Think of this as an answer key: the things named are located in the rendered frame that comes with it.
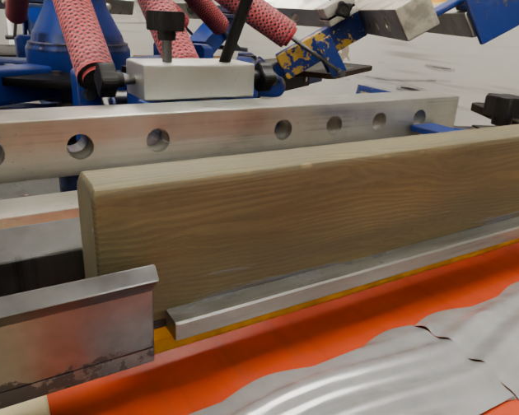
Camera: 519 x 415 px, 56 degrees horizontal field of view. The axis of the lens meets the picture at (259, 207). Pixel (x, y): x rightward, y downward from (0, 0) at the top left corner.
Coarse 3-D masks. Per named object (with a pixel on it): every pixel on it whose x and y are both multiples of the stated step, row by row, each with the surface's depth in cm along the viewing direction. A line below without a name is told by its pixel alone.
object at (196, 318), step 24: (432, 240) 32; (456, 240) 32; (480, 240) 33; (504, 240) 35; (336, 264) 28; (360, 264) 29; (384, 264) 29; (408, 264) 30; (264, 288) 26; (288, 288) 26; (312, 288) 26; (336, 288) 27; (168, 312) 23; (192, 312) 23; (216, 312) 23; (240, 312) 24; (264, 312) 25; (192, 336) 23
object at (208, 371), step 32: (288, 320) 30; (320, 320) 30; (352, 320) 30; (384, 320) 30; (192, 352) 27; (224, 352) 27; (256, 352) 27; (288, 352) 27; (320, 352) 27; (96, 384) 24; (128, 384) 24; (160, 384) 24; (192, 384) 24; (224, 384) 25
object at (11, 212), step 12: (72, 192) 38; (0, 204) 35; (12, 204) 36; (24, 204) 36; (36, 204) 36; (48, 204) 36; (60, 204) 36; (72, 204) 36; (0, 216) 34; (12, 216) 34; (24, 216) 34; (36, 216) 34; (48, 216) 35; (60, 216) 35; (72, 216) 36; (0, 228) 34
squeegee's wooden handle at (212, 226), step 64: (512, 128) 35; (128, 192) 20; (192, 192) 22; (256, 192) 24; (320, 192) 26; (384, 192) 28; (448, 192) 32; (512, 192) 36; (128, 256) 21; (192, 256) 23; (256, 256) 25; (320, 256) 28
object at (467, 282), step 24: (456, 264) 38; (480, 264) 38; (504, 264) 38; (384, 288) 34; (408, 288) 34; (432, 288) 34; (456, 288) 35; (480, 288) 35; (504, 288) 35; (408, 312) 31; (432, 312) 32; (480, 360) 27
